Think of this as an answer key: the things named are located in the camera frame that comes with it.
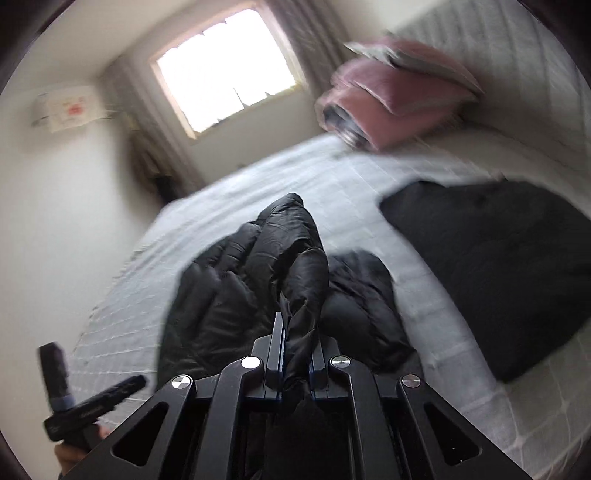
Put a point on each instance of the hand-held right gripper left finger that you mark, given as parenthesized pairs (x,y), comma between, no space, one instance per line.
(277,344)

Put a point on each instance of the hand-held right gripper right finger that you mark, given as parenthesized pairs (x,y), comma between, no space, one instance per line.
(318,364)

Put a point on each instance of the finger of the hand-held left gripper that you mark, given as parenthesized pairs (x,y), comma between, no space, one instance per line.
(54,369)
(115,390)

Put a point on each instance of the black puffer jacket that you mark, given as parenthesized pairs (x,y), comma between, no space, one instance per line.
(258,277)

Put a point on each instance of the person's left hand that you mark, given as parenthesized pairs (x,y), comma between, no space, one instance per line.
(71,461)

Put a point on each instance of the bed with white bedspread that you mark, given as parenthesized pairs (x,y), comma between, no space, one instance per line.
(369,203)

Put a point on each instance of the black folded garment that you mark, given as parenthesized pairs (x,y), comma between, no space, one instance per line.
(498,267)

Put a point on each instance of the folded pink grey quilt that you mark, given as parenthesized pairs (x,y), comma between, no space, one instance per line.
(344,122)

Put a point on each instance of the pink velvet pillow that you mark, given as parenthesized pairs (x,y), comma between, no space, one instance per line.
(397,101)

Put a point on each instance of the window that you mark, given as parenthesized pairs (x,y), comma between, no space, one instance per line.
(226,69)

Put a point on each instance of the beige patterned curtain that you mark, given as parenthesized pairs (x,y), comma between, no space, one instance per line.
(307,44)
(127,92)

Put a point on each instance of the grey quilted headboard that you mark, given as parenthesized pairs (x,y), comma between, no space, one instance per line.
(480,60)

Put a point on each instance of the white wall air conditioner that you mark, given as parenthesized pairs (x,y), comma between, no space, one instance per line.
(64,108)

